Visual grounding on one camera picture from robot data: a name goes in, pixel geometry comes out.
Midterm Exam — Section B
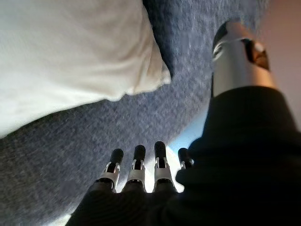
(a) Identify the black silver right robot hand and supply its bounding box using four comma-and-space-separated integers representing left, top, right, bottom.
65, 20, 301, 226

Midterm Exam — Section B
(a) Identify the white fringed cushion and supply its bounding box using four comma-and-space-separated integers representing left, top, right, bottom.
0, 0, 172, 139

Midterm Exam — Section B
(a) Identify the grey upholstered tub armchair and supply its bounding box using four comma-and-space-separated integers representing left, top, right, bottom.
0, 0, 270, 226

